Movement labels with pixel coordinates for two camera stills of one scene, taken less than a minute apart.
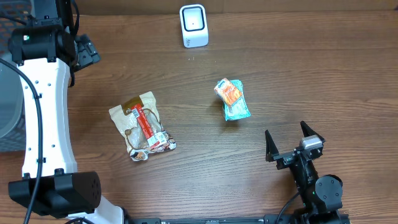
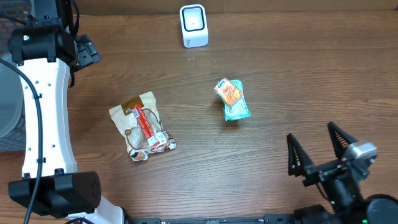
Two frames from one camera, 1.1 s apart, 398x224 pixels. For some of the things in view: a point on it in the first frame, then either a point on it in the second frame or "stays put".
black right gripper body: [292, 155] to [323, 171]
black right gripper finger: [271, 149] to [298, 160]
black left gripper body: [87, 50] stays put
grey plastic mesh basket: [12, 116] stays put
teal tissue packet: [239, 109] stays put
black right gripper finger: [308, 132] to [340, 139]
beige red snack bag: [139, 119] stays put
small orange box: [227, 91] stays put
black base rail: [268, 219] stays put
